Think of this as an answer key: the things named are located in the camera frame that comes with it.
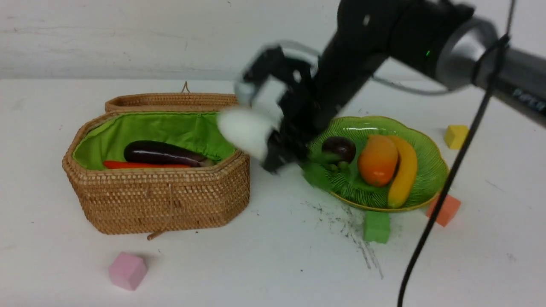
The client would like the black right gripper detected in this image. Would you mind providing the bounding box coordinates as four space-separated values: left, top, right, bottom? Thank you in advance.
234 43 337 173

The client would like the white radish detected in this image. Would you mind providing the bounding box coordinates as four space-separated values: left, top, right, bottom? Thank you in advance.
217 107 276 162

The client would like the dark purple mangosteen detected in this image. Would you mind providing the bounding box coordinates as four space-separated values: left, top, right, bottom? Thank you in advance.
321 136 357 171

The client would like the red chili pepper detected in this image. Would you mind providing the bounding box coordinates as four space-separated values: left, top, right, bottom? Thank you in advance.
103 160 191 169

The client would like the green leaf-shaped glass plate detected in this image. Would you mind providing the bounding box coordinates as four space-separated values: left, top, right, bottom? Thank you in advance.
302 116 449 212

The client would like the yellow foam cube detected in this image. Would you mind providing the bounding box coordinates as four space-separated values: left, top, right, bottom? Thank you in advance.
443 125 469 150

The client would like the black right-arm cable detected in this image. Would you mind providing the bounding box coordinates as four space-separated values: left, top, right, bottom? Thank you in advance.
397 0 517 307

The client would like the pink foam cube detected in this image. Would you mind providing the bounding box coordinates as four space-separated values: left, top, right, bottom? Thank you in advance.
108 252 148 291

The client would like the woven rattan basket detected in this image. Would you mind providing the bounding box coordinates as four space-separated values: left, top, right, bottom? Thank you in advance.
62 111 250 237

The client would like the orange mango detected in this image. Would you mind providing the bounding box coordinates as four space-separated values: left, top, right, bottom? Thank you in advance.
357 134 398 187

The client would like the orange foam cube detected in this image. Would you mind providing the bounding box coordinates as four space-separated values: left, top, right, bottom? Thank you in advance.
426 194 461 227

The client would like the purple eggplant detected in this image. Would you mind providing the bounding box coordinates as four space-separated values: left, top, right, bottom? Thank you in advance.
123 140 215 168

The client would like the green foam cube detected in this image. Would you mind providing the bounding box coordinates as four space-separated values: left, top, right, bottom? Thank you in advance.
363 211 391 243

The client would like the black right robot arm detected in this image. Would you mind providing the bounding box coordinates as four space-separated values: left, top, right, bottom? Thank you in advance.
221 0 545 173

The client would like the woven rattan basket lid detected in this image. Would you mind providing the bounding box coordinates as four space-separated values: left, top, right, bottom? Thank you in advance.
104 82 238 113

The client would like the yellow banana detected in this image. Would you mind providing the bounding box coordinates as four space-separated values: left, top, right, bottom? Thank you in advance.
387 135 418 209

